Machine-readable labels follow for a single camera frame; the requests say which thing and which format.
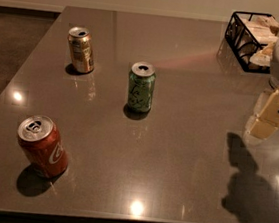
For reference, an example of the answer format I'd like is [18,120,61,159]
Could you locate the black wire basket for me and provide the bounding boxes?
[225,11,273,74]

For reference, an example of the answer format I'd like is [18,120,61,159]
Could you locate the napkin packets in basket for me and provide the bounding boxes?
[239,15,279,67]

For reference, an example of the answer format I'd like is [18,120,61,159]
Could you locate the gold beige soda can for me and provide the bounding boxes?
[67,26,94,74]

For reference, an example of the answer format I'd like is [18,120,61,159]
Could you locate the green soda can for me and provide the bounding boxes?
[127,61,156,113]

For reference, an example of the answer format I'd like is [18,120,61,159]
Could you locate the red cola can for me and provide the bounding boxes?
[17,115,68,179]

